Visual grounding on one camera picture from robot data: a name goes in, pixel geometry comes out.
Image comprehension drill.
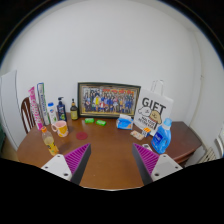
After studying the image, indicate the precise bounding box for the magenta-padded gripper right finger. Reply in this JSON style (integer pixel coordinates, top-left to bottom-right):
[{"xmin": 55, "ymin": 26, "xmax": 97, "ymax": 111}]
[{"xmin": 132, "ymin": 143, "xmax": 184, "ymax": 186}]

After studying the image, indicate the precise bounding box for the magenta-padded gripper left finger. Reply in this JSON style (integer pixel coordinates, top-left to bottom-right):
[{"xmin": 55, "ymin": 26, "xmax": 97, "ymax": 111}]
[{"xmin": 40, "ymin": 143, "xmax": 92, "ymax": 186}]

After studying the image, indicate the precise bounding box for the orange juice bottle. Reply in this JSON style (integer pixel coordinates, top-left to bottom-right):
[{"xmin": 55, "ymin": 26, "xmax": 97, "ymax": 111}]
[{"xmin": 40, "ymin": 125, "xmax": 60, "ymax": 157}]

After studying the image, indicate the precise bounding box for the small white remote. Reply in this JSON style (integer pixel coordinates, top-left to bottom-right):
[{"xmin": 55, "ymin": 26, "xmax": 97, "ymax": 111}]
[{"xmin": 141, "ymin": 143, "xmax": 153, "ymax": 152}]

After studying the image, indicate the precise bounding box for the flat round red coaster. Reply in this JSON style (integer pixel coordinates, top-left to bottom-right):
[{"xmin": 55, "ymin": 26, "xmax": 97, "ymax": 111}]
[{"xmin": 75, "ymin": 131, "xmax": 89, "ymax": 141}]

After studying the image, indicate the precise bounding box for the blue detergent bottle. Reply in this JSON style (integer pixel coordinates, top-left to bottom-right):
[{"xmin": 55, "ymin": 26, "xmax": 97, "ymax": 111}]
[{"xmin": 150, "ymin": 117, "xmax": 173, "ymax": 155}]

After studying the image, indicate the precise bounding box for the small beige snack packet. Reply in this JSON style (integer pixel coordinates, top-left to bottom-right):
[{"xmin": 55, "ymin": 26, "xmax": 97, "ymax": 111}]
[{"xmin": 130, "ymin": 129, "xmax": 145, "ymax": 141}]

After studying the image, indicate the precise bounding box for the small orange and white box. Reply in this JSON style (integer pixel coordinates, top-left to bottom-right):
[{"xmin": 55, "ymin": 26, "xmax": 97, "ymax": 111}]
[{"xmin": 141, "ymin": 126, "xmax": 152, "ymax": 138}]

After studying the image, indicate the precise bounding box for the pink mug with orange print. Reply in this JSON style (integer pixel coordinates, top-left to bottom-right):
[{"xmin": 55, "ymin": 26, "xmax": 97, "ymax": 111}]
[{"xmin": 50, "ymin": 120, "xmax": 70, "ymax": 138}]

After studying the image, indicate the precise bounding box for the blue tissue pack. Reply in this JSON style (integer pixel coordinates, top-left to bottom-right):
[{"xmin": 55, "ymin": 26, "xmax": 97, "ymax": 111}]
[{"xmin": 115, "ymin": 113, "xmax": 134, "ymax": 131}]

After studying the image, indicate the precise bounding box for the brown yellow-labelled pump bottle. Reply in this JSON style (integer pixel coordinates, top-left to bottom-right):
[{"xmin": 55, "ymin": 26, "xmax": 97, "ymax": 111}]
[{"xmin": 69, "ymin": 98, "xmax": 79, "ymax": 121}]

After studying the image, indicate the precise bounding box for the white paper gift bag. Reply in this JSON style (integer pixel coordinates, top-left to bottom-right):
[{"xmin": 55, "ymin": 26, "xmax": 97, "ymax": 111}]
[{"xmin": 133, "ymin": 79, "xmax": 175, "ymax": 137}]

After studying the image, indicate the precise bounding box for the dark blue pump bottle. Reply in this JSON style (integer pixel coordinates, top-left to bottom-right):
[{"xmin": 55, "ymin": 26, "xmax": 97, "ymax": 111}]
[{"xmin": 56, "ymin": 96, "xmax": 68, "ymax": 122}]

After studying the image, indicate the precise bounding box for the white blue-capped lotion bottle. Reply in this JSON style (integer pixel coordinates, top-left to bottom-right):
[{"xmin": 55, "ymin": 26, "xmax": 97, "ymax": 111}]
[{"xmin": 47, "ymin": 101, "xmax": 59, "ymax": 125}]

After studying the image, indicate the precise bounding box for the white radiator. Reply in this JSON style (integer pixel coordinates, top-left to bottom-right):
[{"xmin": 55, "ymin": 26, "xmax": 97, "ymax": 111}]
[{"xmin": 203, "ymin": 146, "xmax": 218, "ymax": 163}]

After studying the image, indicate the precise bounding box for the brown wooden chair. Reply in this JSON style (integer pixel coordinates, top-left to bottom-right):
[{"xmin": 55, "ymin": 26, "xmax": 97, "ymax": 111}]
[{"xmin": 20, "ymin": 96, "xmax": 37, "ymax": 135}]

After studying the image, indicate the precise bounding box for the framed group picture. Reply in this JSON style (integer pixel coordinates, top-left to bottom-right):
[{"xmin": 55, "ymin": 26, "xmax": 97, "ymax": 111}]
[{"xmin": 77, "ymin": 81, "xmax": 142, "ymax": 119}]

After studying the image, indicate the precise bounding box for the white flat panel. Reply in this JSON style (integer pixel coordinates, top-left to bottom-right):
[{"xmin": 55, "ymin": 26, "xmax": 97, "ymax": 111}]
[{"xmin": 0, "ymin": 69, "xmax": 19, "ymax": 151}]

